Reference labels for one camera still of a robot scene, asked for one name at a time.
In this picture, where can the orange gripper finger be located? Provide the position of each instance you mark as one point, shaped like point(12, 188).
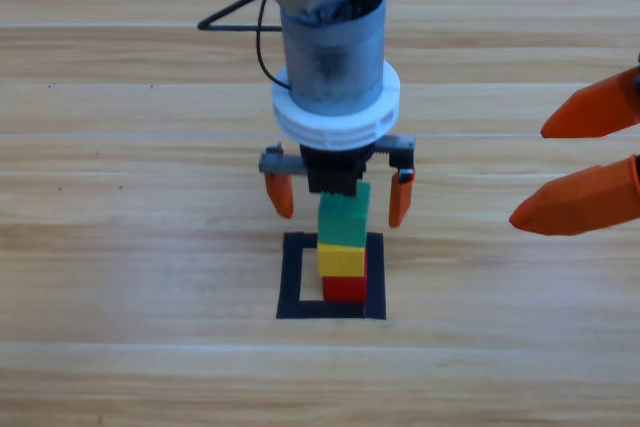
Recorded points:
point(400, 202)
point(595, 114)
point(282, 197)
point(580, 207)

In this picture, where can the black tape square outline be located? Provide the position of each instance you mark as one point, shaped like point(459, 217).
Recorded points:
point(292, 272)

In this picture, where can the yellow wooden cube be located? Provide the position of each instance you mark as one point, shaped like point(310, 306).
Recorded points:
point(340, 259)

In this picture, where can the red wooden cube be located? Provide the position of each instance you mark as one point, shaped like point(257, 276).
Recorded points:
point(345, 289)

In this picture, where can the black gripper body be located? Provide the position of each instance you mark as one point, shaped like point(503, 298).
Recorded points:
point(332, 172)

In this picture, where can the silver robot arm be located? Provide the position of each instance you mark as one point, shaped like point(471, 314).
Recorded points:
point(335, 62)

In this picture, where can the green wooden cube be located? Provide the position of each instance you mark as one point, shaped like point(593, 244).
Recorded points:
point(342, 227)

